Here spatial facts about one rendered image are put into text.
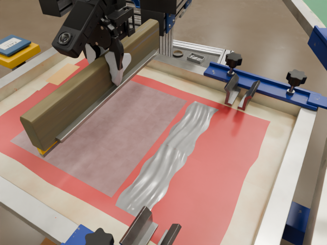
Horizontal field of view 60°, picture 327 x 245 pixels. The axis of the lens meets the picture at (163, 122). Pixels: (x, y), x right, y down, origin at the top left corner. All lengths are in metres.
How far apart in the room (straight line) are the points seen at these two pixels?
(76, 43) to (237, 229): 0.43
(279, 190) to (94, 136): 0.42
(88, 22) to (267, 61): 2.46
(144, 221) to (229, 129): 0.34
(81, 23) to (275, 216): 0.47
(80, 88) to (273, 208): 0.42
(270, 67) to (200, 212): 2.31
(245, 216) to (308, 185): 1.37
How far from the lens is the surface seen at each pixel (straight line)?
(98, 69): 0.58
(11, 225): 1.80
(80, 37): 0.51
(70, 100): 0.54
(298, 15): 1.29
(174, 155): 0.63
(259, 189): 0.63
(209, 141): 0.68
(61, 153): 0.69
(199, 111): 0.74
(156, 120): 0.72
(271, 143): 0.71
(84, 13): 0.53
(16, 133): 0.78
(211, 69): 0.82
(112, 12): 0.58
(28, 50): 1.09
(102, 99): 0.60
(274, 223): 0.56
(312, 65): 2.96
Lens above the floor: 1.46
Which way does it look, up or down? 45 degrees down
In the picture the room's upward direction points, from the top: straight up
